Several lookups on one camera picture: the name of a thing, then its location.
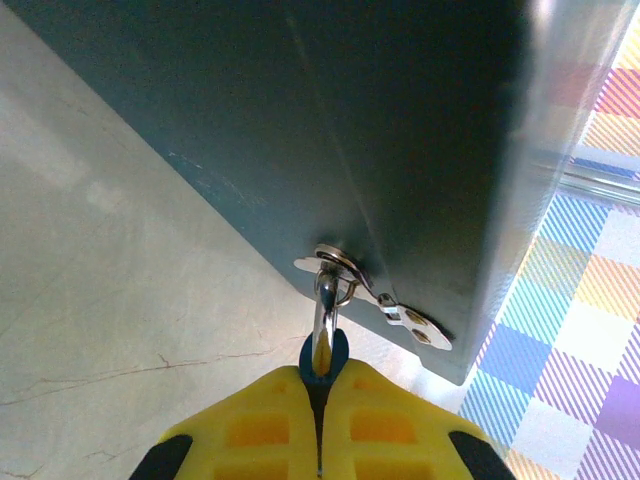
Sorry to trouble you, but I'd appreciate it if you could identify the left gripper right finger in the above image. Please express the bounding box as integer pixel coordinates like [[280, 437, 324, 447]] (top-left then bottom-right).
[[319, 357, 517, 480]]

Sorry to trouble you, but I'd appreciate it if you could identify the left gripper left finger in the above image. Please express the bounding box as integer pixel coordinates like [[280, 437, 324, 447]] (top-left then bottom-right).
[[128, 364, 322, 480]]

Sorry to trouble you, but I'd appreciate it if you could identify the aluminium side rail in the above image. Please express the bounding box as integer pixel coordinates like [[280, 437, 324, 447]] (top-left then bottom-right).
[[528, 146, 640, 207]]

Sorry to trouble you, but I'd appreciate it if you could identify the silver metal hasp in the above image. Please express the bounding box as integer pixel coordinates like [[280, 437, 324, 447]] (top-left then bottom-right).
[[293, 242, 454, 353]]

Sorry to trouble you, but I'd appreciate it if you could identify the starry night print box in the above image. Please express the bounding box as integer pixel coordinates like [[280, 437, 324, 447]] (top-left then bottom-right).
[[12, 0, 639, 387]]

